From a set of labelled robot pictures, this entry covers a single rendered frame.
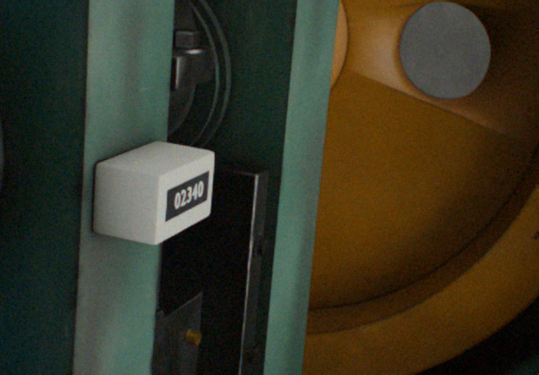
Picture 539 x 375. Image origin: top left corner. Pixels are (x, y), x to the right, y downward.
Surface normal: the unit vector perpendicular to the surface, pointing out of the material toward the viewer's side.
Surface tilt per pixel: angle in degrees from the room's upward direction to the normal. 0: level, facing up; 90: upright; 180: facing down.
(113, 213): 90
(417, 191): 90
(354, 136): 90
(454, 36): 90
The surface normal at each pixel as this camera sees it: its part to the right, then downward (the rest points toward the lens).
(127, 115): 0.92, 0.18
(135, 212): -0.39, 0.22
